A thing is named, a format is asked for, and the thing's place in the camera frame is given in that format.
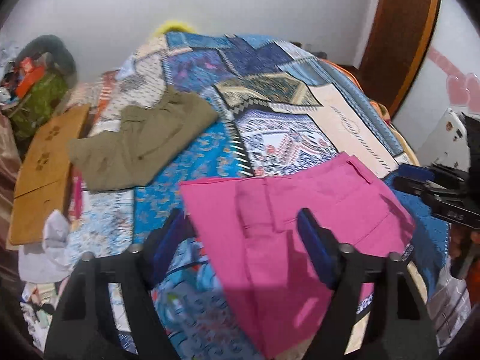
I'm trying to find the person's right hand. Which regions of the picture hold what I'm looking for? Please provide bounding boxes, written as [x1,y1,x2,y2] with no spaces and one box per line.
[449,223,479,280]

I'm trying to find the brown cardboard box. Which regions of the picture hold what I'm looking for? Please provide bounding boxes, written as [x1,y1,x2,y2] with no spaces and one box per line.
[8,105,89,246]

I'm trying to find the olive green pants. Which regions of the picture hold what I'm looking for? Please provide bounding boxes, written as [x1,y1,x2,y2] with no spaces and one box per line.
[68,85,218,192]

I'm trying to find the patterned blue bedspread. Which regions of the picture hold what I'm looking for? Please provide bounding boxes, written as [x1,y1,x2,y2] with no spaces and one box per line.
[67,31,451,360]

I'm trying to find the orange fleece blanket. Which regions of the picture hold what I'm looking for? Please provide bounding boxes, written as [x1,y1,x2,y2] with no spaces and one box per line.
[322,58,393,123]

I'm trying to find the pile of clothes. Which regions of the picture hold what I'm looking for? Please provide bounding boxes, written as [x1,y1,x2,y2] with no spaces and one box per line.
[1,34,77,141]

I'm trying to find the pink pants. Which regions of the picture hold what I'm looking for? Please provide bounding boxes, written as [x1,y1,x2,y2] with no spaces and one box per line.
[180,154,415,359]

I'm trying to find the white crumpled cloth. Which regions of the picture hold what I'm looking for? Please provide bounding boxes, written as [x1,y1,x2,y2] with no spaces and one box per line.
[18,210,71,284]

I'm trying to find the yellow round object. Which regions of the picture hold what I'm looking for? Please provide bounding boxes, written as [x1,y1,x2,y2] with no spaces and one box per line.
[151,19,197,38]

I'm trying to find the white cabinet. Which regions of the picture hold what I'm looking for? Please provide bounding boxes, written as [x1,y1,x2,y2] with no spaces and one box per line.
[416,108,470,172]

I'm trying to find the brown wooden door frame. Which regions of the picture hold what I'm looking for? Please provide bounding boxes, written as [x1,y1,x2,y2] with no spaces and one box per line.
[359,0,440,116]

